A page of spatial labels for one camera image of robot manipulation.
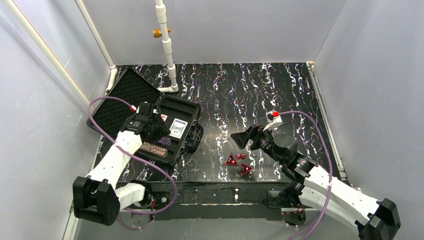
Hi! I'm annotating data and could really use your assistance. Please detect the red triangular button left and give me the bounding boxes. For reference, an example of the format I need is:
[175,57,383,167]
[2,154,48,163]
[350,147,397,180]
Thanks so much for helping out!
[224,153,239,166]

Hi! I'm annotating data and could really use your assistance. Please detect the red triangular button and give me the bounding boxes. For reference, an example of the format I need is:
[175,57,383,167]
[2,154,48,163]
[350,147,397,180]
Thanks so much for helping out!
[240,162,253,177]
[224,153,239,166]

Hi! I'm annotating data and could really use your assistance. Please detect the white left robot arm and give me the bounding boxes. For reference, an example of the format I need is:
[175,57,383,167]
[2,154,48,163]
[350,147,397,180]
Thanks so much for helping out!
[72,102,170,226]

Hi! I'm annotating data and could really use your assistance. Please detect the red playing card deck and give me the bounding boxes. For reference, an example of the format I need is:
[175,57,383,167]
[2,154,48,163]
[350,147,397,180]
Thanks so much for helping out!
[160,114,168,122]

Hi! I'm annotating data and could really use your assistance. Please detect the red dice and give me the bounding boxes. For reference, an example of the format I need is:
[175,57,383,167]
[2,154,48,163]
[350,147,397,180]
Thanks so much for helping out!
[235,153,246,160]

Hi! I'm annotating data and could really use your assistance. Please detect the white PVC pipe stand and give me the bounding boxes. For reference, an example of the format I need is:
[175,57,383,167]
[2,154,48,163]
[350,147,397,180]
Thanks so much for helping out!
[155,0,179,93]

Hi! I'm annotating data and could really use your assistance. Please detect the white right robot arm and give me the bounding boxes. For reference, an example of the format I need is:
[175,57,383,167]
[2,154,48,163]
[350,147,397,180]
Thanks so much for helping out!
[230,125,401,240]

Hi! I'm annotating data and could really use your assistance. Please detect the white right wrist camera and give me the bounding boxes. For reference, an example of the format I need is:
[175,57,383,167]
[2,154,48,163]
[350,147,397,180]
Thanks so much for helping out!
[263,110,283,131]

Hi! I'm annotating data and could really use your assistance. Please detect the black poker set case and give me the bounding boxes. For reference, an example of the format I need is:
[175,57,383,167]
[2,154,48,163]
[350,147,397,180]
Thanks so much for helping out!
[86,69,204,166]

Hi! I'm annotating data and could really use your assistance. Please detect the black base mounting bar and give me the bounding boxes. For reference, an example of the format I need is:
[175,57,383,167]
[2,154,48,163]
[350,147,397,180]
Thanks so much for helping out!
[84,180,319,221]

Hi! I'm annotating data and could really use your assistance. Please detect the red triangular button right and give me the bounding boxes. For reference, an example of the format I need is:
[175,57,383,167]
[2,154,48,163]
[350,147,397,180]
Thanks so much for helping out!
[240,162,253,177]

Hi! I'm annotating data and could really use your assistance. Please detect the orange blue chip row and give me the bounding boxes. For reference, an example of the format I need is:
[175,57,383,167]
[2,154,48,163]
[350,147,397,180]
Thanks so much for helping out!
[140,142,168,158]

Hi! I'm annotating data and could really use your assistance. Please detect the orange valve knob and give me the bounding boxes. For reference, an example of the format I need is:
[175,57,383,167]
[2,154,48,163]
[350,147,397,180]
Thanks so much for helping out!
[152,28,163,38]

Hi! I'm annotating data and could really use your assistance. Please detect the white corner pipe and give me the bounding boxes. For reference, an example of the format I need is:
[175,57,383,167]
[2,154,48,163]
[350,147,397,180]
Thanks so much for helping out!
[75,0,118,96]

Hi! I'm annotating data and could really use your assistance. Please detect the blue playing card deck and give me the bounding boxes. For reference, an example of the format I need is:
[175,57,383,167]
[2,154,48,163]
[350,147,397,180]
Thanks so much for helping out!
[169,118,188,139]

